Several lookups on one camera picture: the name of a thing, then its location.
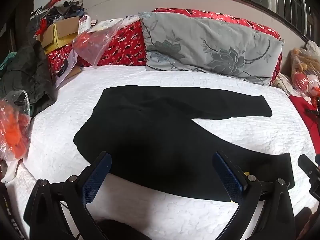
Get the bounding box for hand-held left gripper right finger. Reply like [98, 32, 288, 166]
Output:
[212, 151, 303, 240]

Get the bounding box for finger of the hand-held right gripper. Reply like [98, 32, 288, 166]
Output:
[298, 154, 320, 179]

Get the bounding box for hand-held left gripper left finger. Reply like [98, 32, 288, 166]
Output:
[24, 151, 113, 240]

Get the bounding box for black pants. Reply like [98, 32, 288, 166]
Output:
[73, 86, 295, 203]

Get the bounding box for plain red cloth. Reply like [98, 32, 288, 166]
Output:
[290, 95, 320, 155]

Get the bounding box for white quilted bed cover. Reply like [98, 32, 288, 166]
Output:
[5, 65, 318, 240]

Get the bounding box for bag of stuffed toys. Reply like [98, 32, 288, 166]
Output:
[290, 41, 320, 105]

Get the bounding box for orange plastic bag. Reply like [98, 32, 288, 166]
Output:
[0, 91, 33, 160]

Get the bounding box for white paper sheet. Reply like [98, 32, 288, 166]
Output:
[54, 47, 80, 88]

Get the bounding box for dark green jacket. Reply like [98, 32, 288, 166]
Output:
[0, 40, 58, 117]

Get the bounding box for clear plastic bag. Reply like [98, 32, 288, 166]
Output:
[72, 17, 125, 67]

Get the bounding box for grey floral pillow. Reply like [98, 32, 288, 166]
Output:
[138, 11, 285, 87]

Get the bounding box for red floral bedding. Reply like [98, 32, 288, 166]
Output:
[46, 7, 283, 85]

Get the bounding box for teal cloth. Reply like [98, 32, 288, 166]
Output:
[0, 51, 17, 70]

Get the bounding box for cardboard box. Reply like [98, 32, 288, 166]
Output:
[40, 16, 82, 54]

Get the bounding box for white bottle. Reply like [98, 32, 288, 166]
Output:
[78, 15, 92, 34]

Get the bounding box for barred window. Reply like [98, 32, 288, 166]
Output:
[160, 0, 315, 38]

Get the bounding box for pile of clothes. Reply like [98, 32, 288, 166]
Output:
[30, 0, 87, 24]

